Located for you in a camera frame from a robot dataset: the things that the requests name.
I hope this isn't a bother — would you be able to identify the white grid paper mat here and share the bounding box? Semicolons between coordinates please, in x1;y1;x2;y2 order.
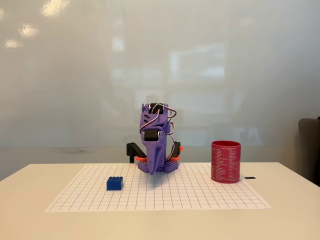
43;163;273;214

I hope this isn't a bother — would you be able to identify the dark brown chair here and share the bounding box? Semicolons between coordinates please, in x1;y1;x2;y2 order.
297;116;320;188

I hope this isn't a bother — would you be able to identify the blue toy brick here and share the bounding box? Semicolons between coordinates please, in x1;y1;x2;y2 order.
106;176;124;192

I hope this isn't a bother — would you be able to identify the red white black servo cable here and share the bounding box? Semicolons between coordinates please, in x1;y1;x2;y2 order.
139;103;179;137

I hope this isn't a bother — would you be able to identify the black clamp with orange knob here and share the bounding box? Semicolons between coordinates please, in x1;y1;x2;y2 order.
169;140;186;162

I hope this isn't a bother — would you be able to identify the red cup with white print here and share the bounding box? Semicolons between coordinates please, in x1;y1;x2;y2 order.
210;140;242;184

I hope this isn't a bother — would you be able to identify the black clamp with orange foot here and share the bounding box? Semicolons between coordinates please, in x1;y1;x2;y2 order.
126;142;149;164

